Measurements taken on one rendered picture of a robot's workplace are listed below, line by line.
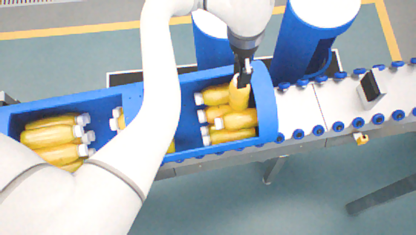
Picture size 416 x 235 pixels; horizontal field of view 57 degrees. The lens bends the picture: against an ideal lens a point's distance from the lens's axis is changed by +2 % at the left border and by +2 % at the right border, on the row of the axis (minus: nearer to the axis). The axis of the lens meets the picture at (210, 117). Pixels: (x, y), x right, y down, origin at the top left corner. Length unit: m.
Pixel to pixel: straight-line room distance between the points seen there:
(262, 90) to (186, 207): 1.29
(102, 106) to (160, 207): 1.06
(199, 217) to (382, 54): 1.64
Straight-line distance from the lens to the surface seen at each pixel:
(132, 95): 1.20
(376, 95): 1.46
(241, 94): 1.15
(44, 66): 2.89
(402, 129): 1.67
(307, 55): 1.75
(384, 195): 1.94
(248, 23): 0.80
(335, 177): 2.44
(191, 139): 1.40
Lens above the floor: 2.29
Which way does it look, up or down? 69 degrees down
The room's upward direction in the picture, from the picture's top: 4 degrees counter-clockwise
